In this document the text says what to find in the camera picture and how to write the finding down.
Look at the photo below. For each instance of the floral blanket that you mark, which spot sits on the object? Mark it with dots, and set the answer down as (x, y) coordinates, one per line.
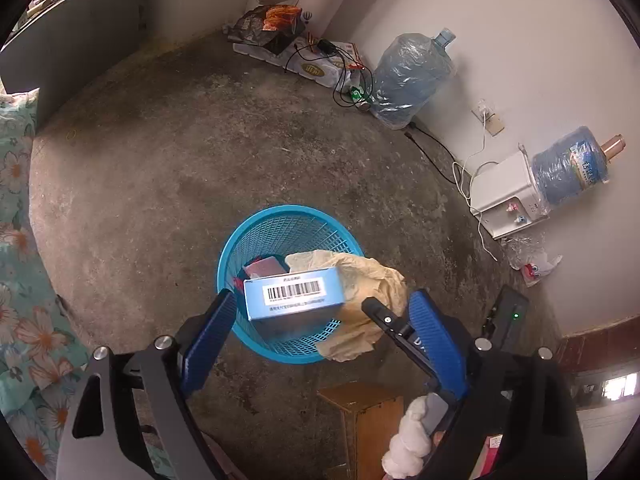
(25, 310)

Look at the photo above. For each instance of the black snack bag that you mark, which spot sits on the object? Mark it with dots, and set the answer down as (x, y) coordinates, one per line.
(260, 25)

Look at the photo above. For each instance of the wall socket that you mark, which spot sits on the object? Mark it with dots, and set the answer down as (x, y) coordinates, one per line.
(495, 125)

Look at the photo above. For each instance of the clear plastic bag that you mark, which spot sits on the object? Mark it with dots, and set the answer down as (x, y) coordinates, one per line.
(535, 265)

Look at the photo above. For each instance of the grey cabinet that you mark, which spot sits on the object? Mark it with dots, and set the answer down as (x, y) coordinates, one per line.
(90, 25)

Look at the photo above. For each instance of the white water dispenser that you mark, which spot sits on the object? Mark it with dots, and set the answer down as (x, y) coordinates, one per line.
(500, 195)

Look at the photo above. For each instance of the person's right hand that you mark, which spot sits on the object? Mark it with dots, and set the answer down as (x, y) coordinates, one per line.
(407, 440)

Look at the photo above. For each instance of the black power adapter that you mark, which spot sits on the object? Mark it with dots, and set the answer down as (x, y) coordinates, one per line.
(326, 46)

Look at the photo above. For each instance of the pink paper bag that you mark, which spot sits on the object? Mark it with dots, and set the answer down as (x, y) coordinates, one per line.
(487, 460)

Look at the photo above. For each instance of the white carton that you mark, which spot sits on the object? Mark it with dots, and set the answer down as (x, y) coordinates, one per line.
(310, 67)

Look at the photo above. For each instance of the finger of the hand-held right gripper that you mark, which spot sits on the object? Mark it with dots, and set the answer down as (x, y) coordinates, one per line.
(395, 327)

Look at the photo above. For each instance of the empty water jug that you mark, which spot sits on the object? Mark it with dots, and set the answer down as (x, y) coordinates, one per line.
(410, 80)

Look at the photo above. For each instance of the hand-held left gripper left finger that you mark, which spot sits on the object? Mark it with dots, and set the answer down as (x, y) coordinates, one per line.
(210, 340)

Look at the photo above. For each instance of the wrapped blue water jug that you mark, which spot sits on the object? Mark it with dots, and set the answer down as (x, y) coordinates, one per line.
(570, 165)

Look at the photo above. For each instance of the light blue box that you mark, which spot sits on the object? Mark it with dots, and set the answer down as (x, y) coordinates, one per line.
(295, 290)

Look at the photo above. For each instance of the wooden stool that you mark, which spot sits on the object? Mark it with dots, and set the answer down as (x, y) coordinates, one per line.
(370, 430)

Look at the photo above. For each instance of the blue plastic basket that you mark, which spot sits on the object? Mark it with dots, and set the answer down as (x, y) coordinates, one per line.
(260, 240)

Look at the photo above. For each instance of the white crumpled bag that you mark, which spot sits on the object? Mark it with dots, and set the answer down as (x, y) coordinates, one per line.
(257, 2)

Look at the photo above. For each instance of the beige paper bag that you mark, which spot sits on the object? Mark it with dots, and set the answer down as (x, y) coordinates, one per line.
(370, 290)

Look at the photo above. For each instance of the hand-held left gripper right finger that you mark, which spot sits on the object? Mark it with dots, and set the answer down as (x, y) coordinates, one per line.
(440, 350)

